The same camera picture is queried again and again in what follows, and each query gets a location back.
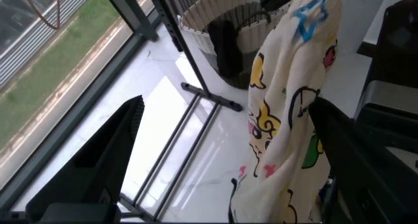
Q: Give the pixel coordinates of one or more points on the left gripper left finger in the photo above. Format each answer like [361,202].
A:
[91,178]

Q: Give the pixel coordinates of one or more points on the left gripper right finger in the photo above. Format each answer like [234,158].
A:
[359,185]

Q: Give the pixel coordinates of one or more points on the cream printed garment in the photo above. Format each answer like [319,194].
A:
[287,70]

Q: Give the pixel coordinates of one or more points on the white laundry basket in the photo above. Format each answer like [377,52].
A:
[202,28]

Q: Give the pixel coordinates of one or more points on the black clothes rack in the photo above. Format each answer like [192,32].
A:
[181,44]

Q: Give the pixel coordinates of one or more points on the black garment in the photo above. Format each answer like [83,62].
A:
[225,47]

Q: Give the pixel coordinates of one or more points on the window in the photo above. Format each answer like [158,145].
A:
[49,70]

